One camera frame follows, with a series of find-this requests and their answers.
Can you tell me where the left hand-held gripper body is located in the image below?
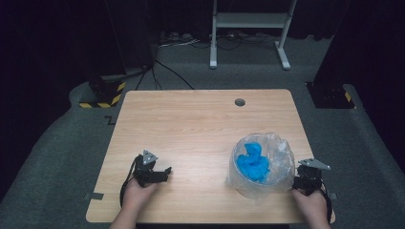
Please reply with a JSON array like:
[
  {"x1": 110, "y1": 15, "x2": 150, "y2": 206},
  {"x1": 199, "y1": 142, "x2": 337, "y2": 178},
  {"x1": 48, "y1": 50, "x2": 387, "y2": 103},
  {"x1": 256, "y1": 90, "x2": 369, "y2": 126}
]
[{"x1": 132, "y1": 149, "x2": 169, "y2": 188}]

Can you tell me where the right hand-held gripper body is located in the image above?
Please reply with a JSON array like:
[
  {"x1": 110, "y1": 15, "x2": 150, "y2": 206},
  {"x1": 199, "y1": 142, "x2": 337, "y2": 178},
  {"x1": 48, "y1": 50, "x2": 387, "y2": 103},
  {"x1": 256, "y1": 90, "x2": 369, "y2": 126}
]
[{"x1": 291, "y1": 157, "x2": 331, "y2": 196}]

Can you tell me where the clear plastic-lined bin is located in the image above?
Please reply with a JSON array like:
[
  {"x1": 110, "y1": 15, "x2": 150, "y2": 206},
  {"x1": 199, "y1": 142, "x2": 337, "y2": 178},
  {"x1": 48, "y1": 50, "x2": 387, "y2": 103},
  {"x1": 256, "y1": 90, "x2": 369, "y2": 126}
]
[{"x1": 224, "y1": 132, "x2": 296, "y2": 200}]

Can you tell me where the blue cloth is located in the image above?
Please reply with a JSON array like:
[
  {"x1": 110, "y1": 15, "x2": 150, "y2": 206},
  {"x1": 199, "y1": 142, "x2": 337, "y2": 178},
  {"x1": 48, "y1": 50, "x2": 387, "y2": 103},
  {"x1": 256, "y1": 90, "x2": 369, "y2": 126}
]
[{"x1": 236, "y1": 142, "x2": 271, "y2": 184}]

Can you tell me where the person's left hand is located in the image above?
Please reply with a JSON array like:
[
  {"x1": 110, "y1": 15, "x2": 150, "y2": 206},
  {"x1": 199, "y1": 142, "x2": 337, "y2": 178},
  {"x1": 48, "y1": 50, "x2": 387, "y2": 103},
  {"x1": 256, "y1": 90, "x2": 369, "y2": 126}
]
[{"x1": 121, "y1": 177, "x2": 160, "y2": 215}]

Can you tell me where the person's right hand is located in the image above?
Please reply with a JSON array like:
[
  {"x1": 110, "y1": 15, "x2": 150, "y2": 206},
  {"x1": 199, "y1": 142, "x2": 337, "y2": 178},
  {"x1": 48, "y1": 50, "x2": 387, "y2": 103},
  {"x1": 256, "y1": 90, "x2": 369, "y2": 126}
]
[{"x1": 290, "y1": 187, "x2": 330, "y2": 228}]

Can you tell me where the grey tape strip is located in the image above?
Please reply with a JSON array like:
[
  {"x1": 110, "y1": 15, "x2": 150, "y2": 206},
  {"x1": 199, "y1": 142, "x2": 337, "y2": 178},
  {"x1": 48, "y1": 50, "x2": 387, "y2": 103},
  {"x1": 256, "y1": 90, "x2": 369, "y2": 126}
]
[{"x1": 83, "y1": 192, "x2": 105, "y2": 201}]

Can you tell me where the black yellow striped stand base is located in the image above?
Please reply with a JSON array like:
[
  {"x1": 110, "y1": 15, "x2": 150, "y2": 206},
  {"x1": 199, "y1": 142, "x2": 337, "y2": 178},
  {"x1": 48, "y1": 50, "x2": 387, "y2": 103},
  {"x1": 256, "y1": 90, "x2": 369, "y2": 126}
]
[{"x1": 78, "y1": 77, "x2": 127, "y2": 109}]

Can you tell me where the white metal stand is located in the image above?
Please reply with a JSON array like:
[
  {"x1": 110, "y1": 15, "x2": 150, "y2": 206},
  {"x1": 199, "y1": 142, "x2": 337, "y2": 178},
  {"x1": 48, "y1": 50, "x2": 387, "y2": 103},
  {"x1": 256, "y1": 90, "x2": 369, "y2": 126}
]
[{"x1": 209, "y1": 0, "x2": 298, "y2": 71}]

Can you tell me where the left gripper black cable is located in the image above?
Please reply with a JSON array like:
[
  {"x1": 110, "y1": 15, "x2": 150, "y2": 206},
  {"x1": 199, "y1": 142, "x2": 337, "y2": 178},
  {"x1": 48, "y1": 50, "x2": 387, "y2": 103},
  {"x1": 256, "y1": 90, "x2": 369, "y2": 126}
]
[{"x1": 118, "y1": 158, "x2": 139, "y2": 208}]

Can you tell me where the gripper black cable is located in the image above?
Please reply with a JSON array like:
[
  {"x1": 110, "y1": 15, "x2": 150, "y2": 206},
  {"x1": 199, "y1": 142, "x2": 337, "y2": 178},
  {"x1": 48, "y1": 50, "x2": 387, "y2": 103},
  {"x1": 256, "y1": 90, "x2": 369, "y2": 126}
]
[
  {"x1": 118, "y1": 158, "x2": 139, "y2": 208},
  {"x1": 320, "y1": 180, "x2": 334, "y2": 223}
]

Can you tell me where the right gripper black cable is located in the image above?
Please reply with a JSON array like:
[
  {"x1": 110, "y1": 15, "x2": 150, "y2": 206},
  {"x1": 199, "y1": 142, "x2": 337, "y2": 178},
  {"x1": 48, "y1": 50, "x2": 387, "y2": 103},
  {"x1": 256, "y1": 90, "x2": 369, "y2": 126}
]
[{"x1": 320, "y1": 180, "x2": 334, "y2": 223}]

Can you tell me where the black floor cable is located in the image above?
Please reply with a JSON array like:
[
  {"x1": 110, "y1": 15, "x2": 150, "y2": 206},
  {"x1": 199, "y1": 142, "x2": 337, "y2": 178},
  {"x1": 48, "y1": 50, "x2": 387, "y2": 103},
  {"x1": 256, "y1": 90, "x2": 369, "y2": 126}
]
[{"x1": 135, "y1": 58, "x2": 195, "y2": 92}]

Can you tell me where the power strip with cables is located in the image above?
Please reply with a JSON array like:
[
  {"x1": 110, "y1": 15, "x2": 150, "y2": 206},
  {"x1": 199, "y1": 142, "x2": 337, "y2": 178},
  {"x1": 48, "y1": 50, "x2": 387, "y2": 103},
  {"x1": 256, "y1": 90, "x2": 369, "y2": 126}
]
[{"x1": 158, "y1": 31, "x2": 202, "y2": 49}]

